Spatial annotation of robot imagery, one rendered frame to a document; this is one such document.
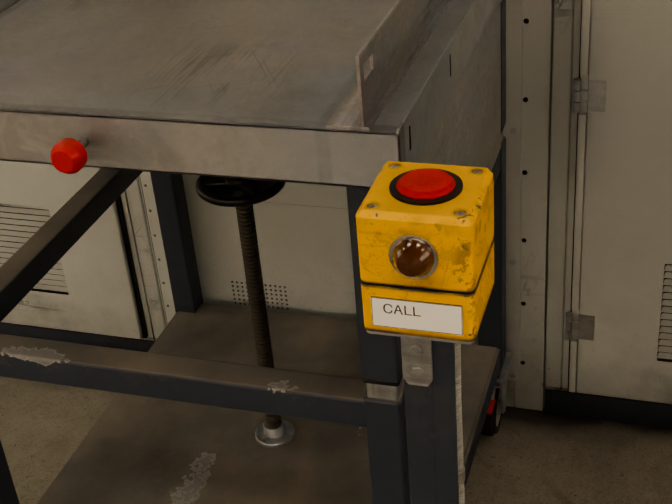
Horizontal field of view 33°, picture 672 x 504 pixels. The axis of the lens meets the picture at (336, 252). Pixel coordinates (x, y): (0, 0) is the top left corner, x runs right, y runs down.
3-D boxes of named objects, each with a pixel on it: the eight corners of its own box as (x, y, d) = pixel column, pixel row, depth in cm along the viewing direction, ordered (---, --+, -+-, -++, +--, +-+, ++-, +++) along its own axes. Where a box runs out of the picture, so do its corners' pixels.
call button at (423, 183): (449, 217, 75) (448, 196, 74) (390, 212, 76) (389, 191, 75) (461, 189, 78) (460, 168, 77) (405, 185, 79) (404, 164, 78)
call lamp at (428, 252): (435, 291, 74) (433, 246, 72) (385, 286, 75) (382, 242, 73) (439, 279, 75) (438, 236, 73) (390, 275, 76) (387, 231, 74)
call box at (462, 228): (474, 348, 77) (472, 219, 72) (362, 335, 79) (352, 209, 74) (495, 285, 84) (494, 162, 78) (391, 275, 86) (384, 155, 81)
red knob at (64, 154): (80, 179, 104) (73, 147, 102) (49, 177, 105) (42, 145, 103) (103, 157, 107) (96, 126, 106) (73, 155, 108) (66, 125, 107)
